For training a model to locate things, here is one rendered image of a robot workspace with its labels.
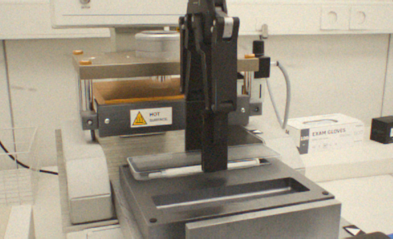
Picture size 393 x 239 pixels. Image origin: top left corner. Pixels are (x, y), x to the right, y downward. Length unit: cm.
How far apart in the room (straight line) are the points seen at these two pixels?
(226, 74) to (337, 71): 107
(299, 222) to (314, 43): 107
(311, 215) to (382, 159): 86
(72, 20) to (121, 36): 10
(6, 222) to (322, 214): 54
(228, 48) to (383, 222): 65
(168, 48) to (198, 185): 27
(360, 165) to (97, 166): 82
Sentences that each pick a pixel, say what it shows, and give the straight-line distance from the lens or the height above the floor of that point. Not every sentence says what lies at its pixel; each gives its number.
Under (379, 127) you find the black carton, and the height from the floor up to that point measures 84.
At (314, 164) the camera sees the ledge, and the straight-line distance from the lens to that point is 115.
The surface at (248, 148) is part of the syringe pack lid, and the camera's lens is 56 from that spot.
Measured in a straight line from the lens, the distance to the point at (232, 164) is 51.
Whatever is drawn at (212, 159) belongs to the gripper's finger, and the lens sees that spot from 49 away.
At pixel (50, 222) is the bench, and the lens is 97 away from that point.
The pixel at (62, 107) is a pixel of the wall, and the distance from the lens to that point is 127.
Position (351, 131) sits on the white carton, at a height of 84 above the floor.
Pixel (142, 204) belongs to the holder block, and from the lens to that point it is 44.
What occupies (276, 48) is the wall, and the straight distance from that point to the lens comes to 137.
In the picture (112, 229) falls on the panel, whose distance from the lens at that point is 55.
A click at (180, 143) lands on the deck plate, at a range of 84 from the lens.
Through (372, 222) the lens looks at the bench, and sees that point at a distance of 100.
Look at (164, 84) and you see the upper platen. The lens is 70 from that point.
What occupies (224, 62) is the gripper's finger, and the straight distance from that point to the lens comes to 44.
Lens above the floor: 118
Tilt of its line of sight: 14 degrees down
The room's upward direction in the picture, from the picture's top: straight up
